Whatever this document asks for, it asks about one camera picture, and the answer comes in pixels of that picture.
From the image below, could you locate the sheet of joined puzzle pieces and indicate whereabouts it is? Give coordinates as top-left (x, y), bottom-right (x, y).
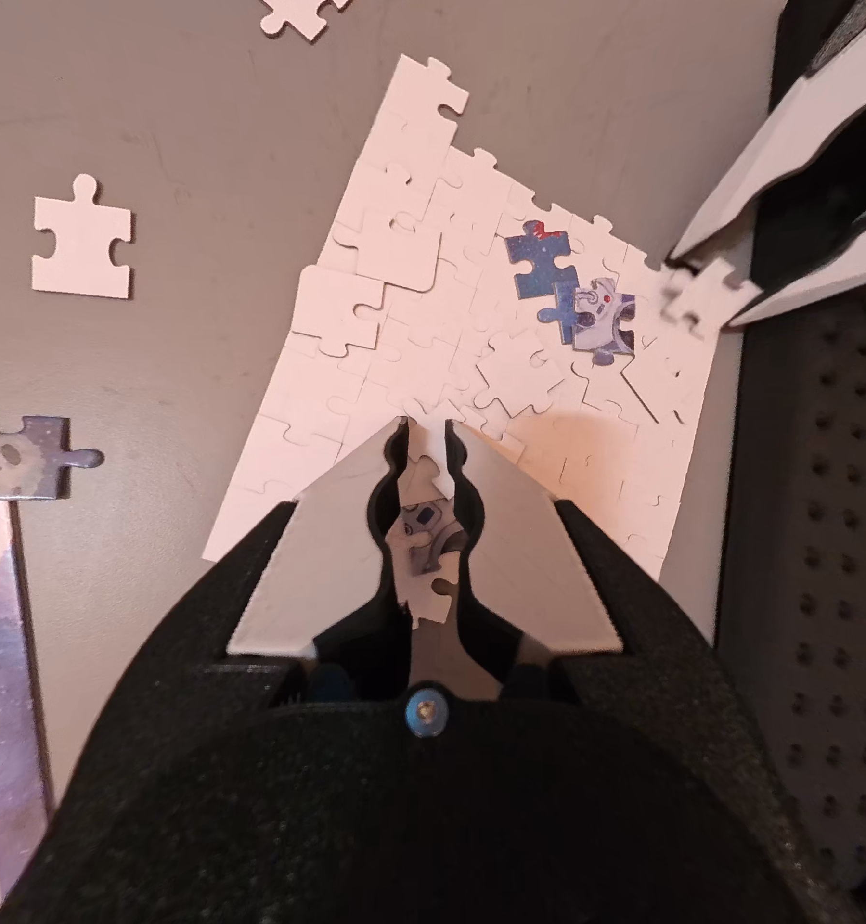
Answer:
top-left (202, 56), bottom-right (715, 582)

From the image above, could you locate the purple print puzzle piece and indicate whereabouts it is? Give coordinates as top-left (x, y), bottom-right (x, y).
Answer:
top-left (398, 500), bottom-right (470, 629)

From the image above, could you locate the grey crater print puzzle piece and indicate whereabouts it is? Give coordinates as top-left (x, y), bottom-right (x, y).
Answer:
top-left (0, 413), bottom-right (105, 501)

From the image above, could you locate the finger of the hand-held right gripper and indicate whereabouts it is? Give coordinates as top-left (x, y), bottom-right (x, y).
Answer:
top-left (720, 215), bottom-right (866, 331)
top-left (666, 20), bottom-right (866, 264)

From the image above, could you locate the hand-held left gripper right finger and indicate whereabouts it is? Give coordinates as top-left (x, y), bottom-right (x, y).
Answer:
top-left (446, 419), bottom-right (625, 655)

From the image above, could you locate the white puzzle piece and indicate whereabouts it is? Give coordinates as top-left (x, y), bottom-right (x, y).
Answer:
top-left (406, 422), bottom-right (457, 502)
top-left (31, 173), bottom-right (133, 297)
top-left (259, 0), bottom-right (354, 42)
top-left (660, 258), bottom-right (763, 340)

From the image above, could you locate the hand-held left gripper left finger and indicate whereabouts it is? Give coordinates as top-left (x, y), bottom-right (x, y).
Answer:
top-left (228, 416), bottom-right (410, 659)

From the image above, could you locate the dark blue red-marked puzzle piece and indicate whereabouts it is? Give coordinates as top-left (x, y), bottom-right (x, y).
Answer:
top-left (505, 222), bottom-right (580, 326)

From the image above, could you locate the red-eyed robot print puzzle piece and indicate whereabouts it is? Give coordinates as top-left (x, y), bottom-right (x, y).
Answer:
top-left (563, 278), bottom-right (637, 365)

